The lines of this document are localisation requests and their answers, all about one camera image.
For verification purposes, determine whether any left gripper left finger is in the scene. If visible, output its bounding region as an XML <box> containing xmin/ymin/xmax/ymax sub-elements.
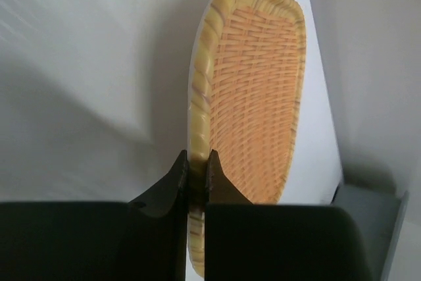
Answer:
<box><xmin>1</xmin><ymin>151</ymin><xmax>189</xmax><ymax>280</ymax></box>

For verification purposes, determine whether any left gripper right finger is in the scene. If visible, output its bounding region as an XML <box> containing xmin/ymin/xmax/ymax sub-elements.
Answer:
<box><xmin>205</xmin><ymin>151</ymin><xmax>372</xmax><ymax>280</ymax></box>

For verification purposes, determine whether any woven bamboo pattern tray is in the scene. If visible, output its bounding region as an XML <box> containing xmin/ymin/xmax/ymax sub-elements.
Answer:
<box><xmin>187</xmin><ymin>0</ymin><xmax>307</xmax><ymax>276</ymax></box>

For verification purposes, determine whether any grey plastic bin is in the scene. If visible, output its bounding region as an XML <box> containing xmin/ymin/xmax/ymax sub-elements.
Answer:
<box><xmin>332</xmin><ymin>184</ymin><xmax>409</xmax><ymax>280</ymax></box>

